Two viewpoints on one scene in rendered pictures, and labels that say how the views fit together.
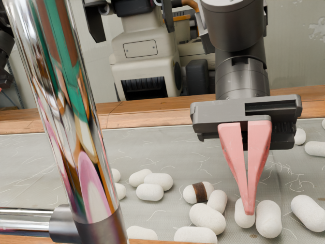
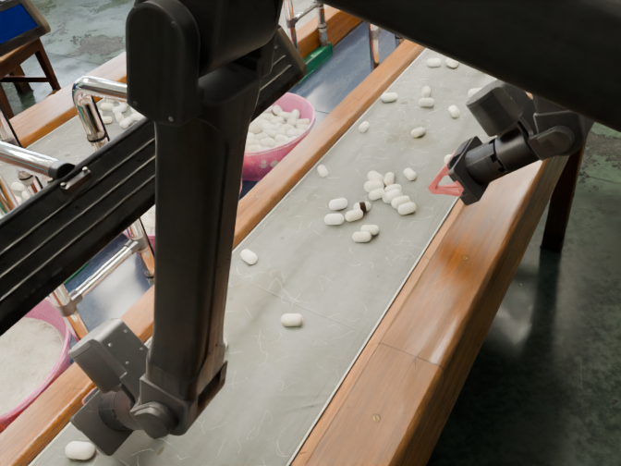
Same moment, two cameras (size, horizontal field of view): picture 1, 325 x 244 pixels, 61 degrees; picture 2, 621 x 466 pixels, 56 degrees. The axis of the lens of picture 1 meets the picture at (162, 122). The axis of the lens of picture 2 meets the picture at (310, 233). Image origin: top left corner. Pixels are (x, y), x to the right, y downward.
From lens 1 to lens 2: 0.90 m
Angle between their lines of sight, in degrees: 91
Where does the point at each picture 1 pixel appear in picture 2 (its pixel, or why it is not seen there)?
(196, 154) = (220, 424)
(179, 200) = not seen: hidden behind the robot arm
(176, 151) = (241, 408)
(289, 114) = (82, 422)
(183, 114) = (316, 435)
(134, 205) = not seen: hidden behind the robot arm
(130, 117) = (357, 371)
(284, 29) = not seen: outside the picture
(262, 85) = (103, 406)
